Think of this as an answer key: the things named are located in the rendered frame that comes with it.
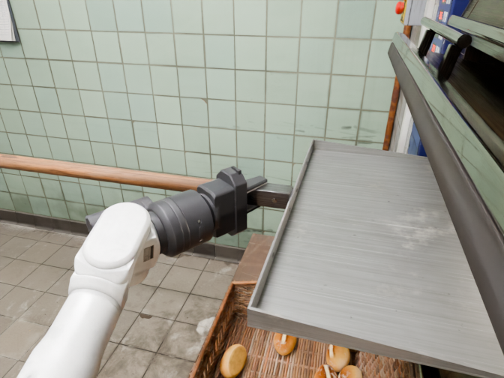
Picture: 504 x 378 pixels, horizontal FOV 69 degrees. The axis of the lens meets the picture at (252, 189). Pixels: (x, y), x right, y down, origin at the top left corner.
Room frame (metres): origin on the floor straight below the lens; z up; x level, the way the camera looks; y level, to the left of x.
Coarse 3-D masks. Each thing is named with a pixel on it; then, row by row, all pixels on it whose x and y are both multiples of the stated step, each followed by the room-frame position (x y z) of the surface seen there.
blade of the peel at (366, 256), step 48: (336, 144) 0.80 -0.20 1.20; (336, 192) 0.61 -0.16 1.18; (384, 192) 0.60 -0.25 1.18; (432, 192) 0.60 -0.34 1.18; (288, 240) 0.46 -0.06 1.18; (336, 240) 0.45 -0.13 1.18; (384, 240) 0.45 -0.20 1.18; (432, 240) 0.45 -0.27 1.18; (288, 288) 0.35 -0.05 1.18; (336, 288) 0.35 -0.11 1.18; (384, 288) 0.35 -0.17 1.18; (432, 288) 0.35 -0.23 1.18; (336, 336) 0.27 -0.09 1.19; (384, 336) 0.28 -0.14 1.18; (432, 336) 0.28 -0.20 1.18; (480, 336) 0.28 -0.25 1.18
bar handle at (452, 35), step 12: (432, 24) 0.66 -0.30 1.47; (444, 24) 0.61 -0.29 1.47; (432, 36) 0.68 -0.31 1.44; (444, 36) 0.55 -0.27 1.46; (456, 36) 0.49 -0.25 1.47; (468, 36) 0.47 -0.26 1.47; (420, 48) 0.69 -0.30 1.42; (456, 48) 0.49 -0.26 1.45; (444, 60) 0.49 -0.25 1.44; (456, 60) 0.49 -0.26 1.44; (444, 72) 0.49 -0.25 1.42
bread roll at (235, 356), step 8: (240, 344) 0.70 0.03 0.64; (232, 352) 0.67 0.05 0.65; (240, 352) 0.68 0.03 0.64; (224, 360) 0.65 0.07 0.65; (232, 360) 0.65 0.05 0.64; (240, 360) 0.66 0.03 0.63; (224, 368) 0.63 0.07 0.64; (232, 368) 0.63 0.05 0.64; (240, 368) 0.64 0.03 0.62; (224, 376) 0.62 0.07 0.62; (232, 376) 0.62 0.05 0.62
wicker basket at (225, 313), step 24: (240, 288) 0.84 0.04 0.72; (240, 312) 0.84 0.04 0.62; (216, 336) 0.69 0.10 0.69; (264, 336) 0.77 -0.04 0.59; (216, 360) 0.68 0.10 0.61; (264, 360) 0.69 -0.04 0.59; (288, 360) 0.69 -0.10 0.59; (312, 360) 0.69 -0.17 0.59; (360, 360) 0.67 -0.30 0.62; (384, 360) 0.57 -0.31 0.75
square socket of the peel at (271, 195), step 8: (264, 184) 0.58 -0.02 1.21; (272, 184) 0.58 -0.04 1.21; (280, 184) 0.58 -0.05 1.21; (256, 192) 0.56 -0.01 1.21; (264, 192) 0.56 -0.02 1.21; (272, 192) 0.55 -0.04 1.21; (280, 192) 0.55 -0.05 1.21; (288, 192) 0.55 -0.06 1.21; (248, 200) 0.56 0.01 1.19; (256, 200) 0.56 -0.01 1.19; (264, 200) 0.56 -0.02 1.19; (272, 200) 0.55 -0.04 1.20; (280, 200) 0.55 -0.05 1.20; (288, 200) 0.54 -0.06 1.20
